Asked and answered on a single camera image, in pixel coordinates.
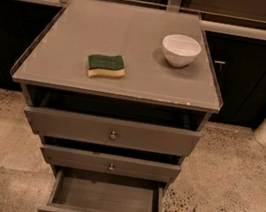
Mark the grey bottom drawer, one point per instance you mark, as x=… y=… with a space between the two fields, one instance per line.
x=85 y=191

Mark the grey drawer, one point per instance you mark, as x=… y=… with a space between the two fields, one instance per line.
x=112 y=132
x=110 y=163
x=85 y=191

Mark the grey top drawer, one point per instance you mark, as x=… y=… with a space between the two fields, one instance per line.
x=112 y=132

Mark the grey middle drawer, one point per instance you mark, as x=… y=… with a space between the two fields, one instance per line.
x=110 y=163

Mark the grey drawer cabinet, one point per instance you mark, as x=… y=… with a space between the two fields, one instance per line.
x=53 y=72

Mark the green and yellow sponge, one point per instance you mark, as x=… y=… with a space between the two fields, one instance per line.
x=105 y=65

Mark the white ceramic bowl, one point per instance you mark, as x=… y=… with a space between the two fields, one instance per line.
x=180 y=50

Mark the dark wall cabinet handle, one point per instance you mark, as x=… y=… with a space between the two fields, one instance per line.
x=218 y=65

